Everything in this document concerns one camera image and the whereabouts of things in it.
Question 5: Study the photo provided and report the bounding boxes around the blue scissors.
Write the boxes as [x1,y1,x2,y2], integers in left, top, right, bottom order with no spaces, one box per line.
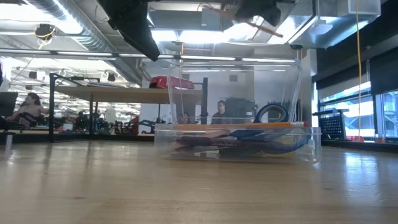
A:
[229,103,312,156]

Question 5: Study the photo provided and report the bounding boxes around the black overhead camera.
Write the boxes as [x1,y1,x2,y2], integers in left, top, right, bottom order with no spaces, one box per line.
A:
[34,23,57,41]

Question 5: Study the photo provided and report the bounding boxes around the yellow hanging cable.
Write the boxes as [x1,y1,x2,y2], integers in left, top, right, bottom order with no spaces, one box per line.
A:
[355,0,363,141]

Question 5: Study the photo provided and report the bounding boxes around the black cabinet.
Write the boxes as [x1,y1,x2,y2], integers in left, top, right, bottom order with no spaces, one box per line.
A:
[225,97,256,124]

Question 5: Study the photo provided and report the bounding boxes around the person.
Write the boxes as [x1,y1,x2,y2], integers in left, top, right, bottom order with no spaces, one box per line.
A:
[210,100,229,125]
[178,111,192,124]
[6,92,49,128]

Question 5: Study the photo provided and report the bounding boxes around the red stapler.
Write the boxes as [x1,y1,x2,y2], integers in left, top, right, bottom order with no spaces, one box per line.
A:
[149,75,196,90]

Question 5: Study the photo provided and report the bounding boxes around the black monitor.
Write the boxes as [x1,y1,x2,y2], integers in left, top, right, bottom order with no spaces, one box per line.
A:
[0,91,19,118]

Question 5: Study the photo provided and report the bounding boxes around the yellow pencil with eraser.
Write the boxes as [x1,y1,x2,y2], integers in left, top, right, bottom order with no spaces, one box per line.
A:
[211,7,284,39]
[172,121,310,131]

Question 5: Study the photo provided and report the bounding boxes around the black perforated panel stand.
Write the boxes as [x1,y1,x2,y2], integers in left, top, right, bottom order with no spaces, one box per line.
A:
[312,108,351,141]

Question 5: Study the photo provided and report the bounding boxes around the overhead LED light bar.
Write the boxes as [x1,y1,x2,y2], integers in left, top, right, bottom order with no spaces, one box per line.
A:
[0,48,301,63]

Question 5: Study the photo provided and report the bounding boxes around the clear plastic box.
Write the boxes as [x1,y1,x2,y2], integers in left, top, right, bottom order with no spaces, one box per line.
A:
[154,60,322,164]

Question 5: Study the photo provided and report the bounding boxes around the wooden shelf with black frame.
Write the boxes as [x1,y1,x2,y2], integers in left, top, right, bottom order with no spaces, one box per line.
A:
[49,72,208,142]

